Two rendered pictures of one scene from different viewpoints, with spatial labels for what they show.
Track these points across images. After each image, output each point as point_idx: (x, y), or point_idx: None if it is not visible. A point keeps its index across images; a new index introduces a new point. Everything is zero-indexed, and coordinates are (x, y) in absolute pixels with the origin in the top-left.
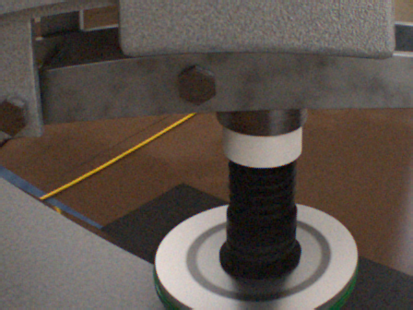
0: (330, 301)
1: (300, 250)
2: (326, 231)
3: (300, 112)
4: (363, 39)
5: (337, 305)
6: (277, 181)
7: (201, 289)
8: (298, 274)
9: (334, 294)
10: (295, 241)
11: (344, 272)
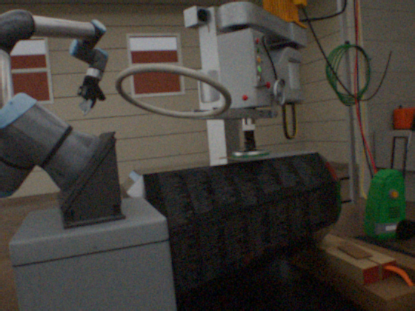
0: (232, 153)
1: (246, 150)
2: (250, 152)
3: (241, 122)
4: None
5: (232, 155)
6: (244, 133)
7: None
8: (241, 152)
9: (233, 152)
10: (246, 147)
11: (236, 152)
